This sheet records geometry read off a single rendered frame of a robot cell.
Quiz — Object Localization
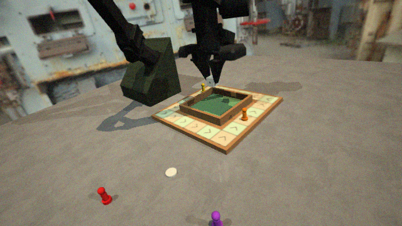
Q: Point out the purple game pawn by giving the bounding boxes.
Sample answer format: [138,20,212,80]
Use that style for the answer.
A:
[212,211,223,226]

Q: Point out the orange pawn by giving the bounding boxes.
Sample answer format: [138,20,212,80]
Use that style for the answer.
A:
[241,107,248,121]

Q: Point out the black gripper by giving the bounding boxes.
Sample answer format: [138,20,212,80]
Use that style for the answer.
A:
[178,20,246,83]

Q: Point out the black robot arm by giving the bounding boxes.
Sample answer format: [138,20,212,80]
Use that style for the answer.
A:
[88,0,249,69]

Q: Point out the red game pawn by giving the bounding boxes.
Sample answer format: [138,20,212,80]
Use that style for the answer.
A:
[97,187,112,205]

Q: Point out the cream flat round disc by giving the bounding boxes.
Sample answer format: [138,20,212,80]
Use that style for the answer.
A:
[165,168,177,178]

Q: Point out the white die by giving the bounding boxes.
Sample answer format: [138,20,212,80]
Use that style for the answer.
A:
[206,75,219,87]

